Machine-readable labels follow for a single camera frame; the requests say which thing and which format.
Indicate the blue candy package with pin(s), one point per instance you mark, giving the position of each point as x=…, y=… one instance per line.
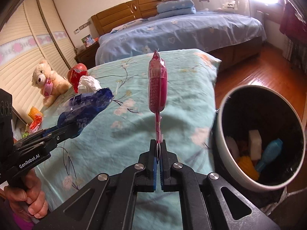
x=271, y=152

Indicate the red round bag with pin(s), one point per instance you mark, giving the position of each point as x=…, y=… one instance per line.
x=74, y=75

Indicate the white trash bin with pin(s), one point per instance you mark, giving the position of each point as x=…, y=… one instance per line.
x=252, y=107

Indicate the blue pillow stack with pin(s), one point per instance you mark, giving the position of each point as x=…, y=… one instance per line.
x=169, y=8

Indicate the blue plastic wrapper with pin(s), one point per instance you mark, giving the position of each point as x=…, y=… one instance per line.
x=80, y=110

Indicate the beige louvred wardrobe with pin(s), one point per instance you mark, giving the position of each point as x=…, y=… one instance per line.
x=33, y=32

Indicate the blue bed sheet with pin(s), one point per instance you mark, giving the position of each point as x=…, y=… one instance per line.
x=206, y=31

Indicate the crumpled white paper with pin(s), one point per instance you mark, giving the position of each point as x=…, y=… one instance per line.
x=88, y=84

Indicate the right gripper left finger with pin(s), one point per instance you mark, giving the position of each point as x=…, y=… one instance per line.
x=147, y=178

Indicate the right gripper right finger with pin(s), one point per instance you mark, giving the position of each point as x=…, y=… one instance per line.
x=167, y=179

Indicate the dark red jacket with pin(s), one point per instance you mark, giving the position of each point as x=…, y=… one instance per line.
x=291, y=26

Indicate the beige teddy bear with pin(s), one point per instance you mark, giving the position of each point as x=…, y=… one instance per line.
x=49, y=82

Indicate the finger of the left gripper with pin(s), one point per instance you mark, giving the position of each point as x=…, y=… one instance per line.
x=51, y=130
x=59, y=136

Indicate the small orange foam net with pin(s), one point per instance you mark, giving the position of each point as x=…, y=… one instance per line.
x=35, y=113

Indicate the white foam block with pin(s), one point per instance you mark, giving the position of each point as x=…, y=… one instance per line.
x=255, y=145

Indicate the wooden headboard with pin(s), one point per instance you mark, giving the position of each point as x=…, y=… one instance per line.
x=123, y=13

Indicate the pink candy package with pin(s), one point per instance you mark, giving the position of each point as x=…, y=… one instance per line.
x=157, y=90

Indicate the left hand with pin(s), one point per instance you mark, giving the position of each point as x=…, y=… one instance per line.
x=29, y=203

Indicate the white bed guard rail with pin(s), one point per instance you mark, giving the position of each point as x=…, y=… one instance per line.
x=241, y=7

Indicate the framed photo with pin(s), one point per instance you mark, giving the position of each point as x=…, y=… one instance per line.
x=87, y=41

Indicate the wooden nightstand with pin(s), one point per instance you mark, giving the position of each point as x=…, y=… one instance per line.
x=87, y=56

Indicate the red white plastic wrapper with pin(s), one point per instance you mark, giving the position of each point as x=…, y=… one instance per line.
x=35, y=125

